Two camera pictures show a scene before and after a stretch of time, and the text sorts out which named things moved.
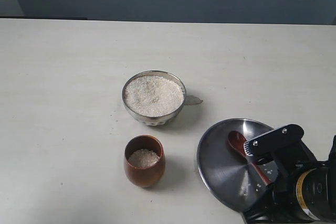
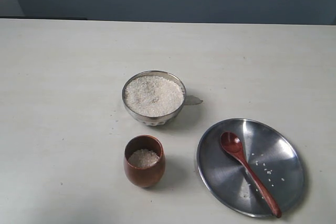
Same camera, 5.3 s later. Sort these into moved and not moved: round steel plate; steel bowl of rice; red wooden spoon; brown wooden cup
Moved: red wooden spoon
Not moved: round steel plate; steel bowl of rice; brown wooden cup
